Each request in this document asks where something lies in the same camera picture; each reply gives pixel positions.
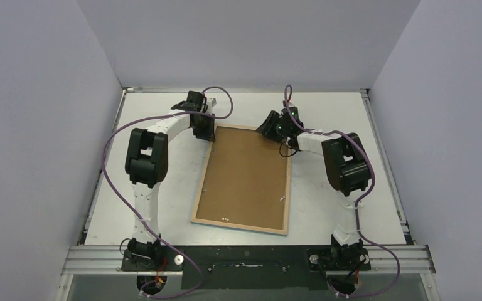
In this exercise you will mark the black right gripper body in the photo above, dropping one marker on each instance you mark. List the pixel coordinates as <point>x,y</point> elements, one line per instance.
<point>272,126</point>

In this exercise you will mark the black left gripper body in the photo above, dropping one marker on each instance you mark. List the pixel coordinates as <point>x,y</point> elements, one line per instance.
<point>204,130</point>

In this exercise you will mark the brown cardboard backing board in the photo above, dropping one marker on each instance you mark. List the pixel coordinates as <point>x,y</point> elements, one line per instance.
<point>245,178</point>

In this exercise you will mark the blue wooden picture frame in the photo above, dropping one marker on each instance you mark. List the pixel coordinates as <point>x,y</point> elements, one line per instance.
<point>241,227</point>

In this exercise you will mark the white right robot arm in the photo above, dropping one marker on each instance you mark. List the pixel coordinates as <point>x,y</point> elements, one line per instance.
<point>346,168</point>

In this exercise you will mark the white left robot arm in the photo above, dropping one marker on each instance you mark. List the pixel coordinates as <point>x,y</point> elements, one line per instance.
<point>147,165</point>

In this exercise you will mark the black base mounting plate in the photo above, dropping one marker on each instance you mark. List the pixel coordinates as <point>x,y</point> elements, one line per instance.
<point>251,267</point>

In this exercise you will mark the aluminium front rail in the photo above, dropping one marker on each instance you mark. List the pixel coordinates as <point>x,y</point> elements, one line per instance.
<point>107,260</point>

